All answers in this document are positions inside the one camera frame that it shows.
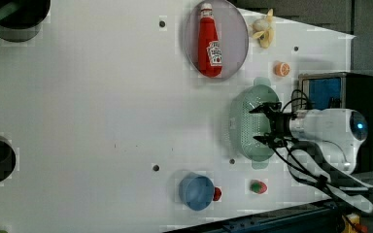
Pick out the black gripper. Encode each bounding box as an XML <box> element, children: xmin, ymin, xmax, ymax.
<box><xmin>250</xmin><ymin>102</ymin><xmax>292</xmax><ymax>149</ymax></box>

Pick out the green plastic strainer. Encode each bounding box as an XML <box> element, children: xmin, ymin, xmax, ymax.
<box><xmin>228</xmin><ymin>77</ymin><xmax>279</xmax><ymax>170</ymax></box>

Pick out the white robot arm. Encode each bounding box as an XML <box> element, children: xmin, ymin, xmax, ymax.
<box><xmin>251</xmin><ymin>102</ymin><xmax>373</xmax><ymax>216</ymax></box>

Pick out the orange slice toy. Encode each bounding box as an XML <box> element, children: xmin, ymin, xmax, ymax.
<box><xmin>274</xmin><ymin>62</ymin><xmax>290</xmax><ymax>77</ymax></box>

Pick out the red green strawberry toy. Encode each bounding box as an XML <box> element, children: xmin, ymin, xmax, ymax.
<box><xmin>250</xmin><ymin>180</ymin><xmax>267</xmax><ymax>194</ymax></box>

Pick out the black toaster oven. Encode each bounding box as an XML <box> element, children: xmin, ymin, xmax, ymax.
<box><xmin>299</xmin><ymin>72</ymin><xmax>373</xmax><ymax>173</ymax></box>

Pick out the small red tomato toy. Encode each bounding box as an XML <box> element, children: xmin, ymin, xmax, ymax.
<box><xmin>213</xmin><ymin>187</ymin><xmax>221</xmax><ymax>201</ymax></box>

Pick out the red ketchup bottle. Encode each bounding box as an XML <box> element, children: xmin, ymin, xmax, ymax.
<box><xmin>198</xmin><ymin>2</ymin><xmax>222</xmax><ymax>78</ymax></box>

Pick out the blue plastic cup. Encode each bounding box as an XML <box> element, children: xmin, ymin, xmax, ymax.
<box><xmin>179</xmin><ymin>173</ymin><xmax>215</xmax><ymax>211</ymax></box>

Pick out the grey round plate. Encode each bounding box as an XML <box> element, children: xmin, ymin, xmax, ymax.
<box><xmin>183</xmin><ymin>0</ymin><xmax>249</xmax><ymax>80</ymax></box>

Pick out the black metal pot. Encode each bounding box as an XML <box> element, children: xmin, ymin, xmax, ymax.
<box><xmin>0</xmin><ymin>0</ymin><xmax>51</xmax><ymax>43</ymax></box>

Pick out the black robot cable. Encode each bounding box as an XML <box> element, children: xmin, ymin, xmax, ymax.
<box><xmin>268</xmin><ymin>88</ymin><xmax>373</xmax><ymax>208</ymax></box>

